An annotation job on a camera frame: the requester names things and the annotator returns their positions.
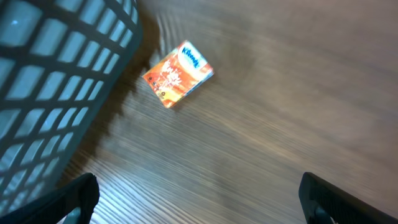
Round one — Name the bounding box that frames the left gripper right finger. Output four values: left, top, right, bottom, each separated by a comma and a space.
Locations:
298, 172, 397, 224

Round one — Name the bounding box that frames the orange tissue pack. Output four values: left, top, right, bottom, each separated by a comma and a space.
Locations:
142, 40, 214, 108

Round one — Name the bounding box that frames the grey plastic shopping basket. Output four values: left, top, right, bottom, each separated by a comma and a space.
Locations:
1, 0, 143, 215

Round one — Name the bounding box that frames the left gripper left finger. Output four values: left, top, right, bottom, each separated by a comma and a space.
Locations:
1, 173, 100, 224

